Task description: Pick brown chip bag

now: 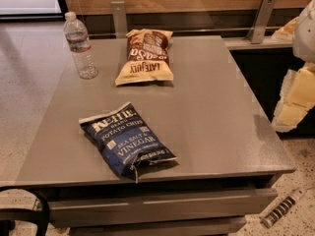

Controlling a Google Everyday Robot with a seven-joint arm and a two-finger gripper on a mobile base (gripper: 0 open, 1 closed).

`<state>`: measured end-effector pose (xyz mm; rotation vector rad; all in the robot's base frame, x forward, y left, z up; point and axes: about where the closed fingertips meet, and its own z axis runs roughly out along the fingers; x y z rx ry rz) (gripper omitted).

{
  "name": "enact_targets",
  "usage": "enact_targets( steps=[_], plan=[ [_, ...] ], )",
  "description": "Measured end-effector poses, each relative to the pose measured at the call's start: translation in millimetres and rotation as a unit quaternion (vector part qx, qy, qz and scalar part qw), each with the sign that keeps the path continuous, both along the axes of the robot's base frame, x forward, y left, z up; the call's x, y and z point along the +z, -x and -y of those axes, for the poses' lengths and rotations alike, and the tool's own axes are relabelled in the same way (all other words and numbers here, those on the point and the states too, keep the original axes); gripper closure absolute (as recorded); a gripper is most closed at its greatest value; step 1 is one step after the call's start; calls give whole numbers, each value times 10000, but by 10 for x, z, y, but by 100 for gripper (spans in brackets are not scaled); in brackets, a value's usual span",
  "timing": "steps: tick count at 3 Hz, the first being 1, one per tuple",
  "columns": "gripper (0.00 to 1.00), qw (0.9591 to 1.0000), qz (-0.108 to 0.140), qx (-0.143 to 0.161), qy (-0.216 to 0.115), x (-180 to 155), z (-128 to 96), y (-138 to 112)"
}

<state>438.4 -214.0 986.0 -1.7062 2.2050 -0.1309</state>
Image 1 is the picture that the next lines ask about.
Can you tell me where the grey table drawer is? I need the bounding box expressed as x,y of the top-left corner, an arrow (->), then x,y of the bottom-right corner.
49,188 -> 278,228

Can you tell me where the right metal bracket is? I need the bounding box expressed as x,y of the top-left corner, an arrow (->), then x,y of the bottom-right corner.
247,0 -> 277,44

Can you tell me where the white power strip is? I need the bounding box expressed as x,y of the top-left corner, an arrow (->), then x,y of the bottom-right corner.
261,188 -> 307,228

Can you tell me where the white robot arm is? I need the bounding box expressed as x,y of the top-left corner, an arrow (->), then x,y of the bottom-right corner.
272,0 -> 315,133

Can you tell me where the metal bracket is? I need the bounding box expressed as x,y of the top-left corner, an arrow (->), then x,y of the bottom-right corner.
247,0 -> 277,44
110,1 -> 128,38

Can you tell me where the brown Late July chip bag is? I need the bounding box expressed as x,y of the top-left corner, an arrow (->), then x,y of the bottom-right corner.
115,29 -> 173,86

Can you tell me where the black chair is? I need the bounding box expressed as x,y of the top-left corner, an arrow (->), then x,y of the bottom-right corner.
0,189 -> 50,236

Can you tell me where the clear plastic water bottle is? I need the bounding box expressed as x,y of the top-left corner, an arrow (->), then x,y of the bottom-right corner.
64,12 -> 98,80

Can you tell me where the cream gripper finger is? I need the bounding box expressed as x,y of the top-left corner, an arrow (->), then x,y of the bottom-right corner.
272,62 -> 315,133
272,18 -> 298,41

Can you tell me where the blue Kettle chip bag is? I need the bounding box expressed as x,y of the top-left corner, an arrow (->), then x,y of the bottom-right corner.
79,102 -> 176,182

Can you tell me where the left metal bracket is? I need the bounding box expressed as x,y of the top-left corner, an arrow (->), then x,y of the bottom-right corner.
110,1 -> 128,38

